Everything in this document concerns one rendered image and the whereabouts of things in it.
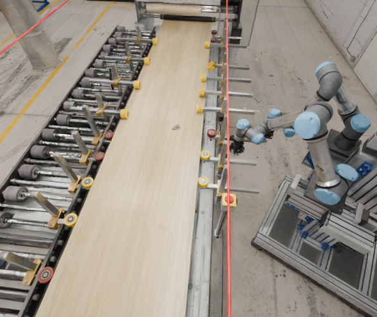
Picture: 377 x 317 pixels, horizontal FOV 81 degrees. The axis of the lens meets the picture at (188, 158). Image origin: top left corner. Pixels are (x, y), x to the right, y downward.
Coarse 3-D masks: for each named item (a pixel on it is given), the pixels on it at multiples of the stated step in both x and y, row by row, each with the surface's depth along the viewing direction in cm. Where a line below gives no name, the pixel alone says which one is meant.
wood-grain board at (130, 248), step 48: (192, 48) 281; (144, 96) 220; (192, 96) 220; (144, 144) 181; (192, 144) 181; (96, 192) 153; (144, 192) 153; (192, 192) 154; (96, 240) 133; (144, 240) 133; (48, 288) 117; (96, 288) 118; (144, 288) 118
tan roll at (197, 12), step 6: (144, 6) 325; (150, 6) 320; (156, 6) 319; (162, 6) 319; (168, 6) 318; (174, 6) 318; (180, 6) 317; (186, 6) 317; (192, 6) 316; (198, 6) 316; (150, 12) 326; (156, 12) 325; (162, 12) 324; (168, 12) 323; (174, 12) 322; (180, 12) 321; (186, 12) 320; (192, 12) 319; (198, 12) 318; (210, 12) 321; (216, 12) 320
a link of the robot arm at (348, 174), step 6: (336, 168) 123; (342, 168) 123; (348, 168) 123; (336, 174) 122; (342, 174) 120; (348, 174) 120; (354, 174) 120; (348, 180) 120; (354, 180) 120; (348, 186) 120
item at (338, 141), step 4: (340, 132) 162; (336, 136) 164; (340, 136) 160; (344, 136) 157; (336, 140) 163; (340, 140) 159; (344, 140) 157; (348, 140) 156; (352, 140) 155; (356, 140) 155; (336, 144) 162; (340, 144) 160; (344, 144) 158; (348, 144) 157; (352, 144) 158; (340, 148) 161; (344, 148) 160; (348, 148) 159; (352, 148) 160
